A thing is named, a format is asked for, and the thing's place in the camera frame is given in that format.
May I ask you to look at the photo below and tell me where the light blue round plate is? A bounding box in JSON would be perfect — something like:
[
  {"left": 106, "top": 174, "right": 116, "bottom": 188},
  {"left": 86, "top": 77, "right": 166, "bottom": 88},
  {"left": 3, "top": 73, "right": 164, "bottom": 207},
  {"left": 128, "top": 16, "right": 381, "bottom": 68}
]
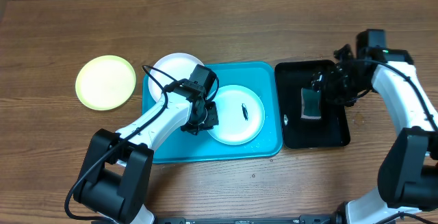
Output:
[{"left": 208, "top": 85, "right": 265, "bottom": 145}]

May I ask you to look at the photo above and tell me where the green scouring sponge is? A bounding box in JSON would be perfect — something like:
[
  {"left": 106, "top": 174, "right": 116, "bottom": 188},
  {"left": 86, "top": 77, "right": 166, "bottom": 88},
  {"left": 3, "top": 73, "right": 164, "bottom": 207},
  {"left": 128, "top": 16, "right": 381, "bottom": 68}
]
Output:
[{"left": 300, "top": 88, "right": 322, "bottom": 120}]

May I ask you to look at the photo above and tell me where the white round plate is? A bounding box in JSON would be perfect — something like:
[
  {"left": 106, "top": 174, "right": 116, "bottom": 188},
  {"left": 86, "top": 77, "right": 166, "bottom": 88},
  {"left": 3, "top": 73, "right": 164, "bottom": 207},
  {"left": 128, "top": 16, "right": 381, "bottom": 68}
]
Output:
[{"left": 148, "top": 53, "right": 204, "bottom": 102}]

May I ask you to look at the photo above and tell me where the yellow-green rimmed plate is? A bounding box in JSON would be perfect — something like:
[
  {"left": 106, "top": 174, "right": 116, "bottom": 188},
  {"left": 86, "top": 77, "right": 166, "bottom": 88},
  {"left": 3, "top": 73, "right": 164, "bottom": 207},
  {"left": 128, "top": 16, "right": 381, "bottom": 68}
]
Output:
[{"left": 75, "top": 55, "right": 136, "bottom": 111}]

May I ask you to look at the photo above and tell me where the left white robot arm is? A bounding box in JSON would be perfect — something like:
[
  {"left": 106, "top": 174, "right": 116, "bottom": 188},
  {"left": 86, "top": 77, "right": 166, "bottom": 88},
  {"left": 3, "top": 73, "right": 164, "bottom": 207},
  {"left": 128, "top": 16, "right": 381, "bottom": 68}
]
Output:
[{"left": 64, "top": 77, "right": 218, "bottom": 223}]

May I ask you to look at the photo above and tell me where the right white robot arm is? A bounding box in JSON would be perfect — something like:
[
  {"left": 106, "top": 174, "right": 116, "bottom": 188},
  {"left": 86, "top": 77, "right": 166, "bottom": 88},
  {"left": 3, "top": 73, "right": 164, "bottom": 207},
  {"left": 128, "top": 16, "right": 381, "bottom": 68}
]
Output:
[{"left": 311, "top": 44, "right": 437, "bottom": 223}]

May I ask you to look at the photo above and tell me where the black rectangular water tray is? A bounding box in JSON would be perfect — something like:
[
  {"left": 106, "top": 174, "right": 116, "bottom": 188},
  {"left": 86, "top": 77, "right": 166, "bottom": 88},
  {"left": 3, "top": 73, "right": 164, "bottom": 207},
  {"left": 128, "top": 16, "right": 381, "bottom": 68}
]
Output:
[{"left": 274, "top": 60, "right": 350, "bottom": 149}]

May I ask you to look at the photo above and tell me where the teal plastic serving tray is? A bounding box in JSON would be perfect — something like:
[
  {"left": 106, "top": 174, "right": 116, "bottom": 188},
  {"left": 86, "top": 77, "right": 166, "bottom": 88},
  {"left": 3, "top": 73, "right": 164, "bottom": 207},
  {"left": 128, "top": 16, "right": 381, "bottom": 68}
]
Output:
[{"left": 153, "top": 62, "right": 283, "bottom": 164}]

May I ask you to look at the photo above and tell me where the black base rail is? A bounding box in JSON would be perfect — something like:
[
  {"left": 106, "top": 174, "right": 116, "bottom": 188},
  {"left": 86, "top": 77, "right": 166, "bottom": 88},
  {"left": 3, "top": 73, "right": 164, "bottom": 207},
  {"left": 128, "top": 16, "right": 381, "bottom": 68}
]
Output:
[{"left": 153, "top": 214, "right": 346, "bottom": 224}]

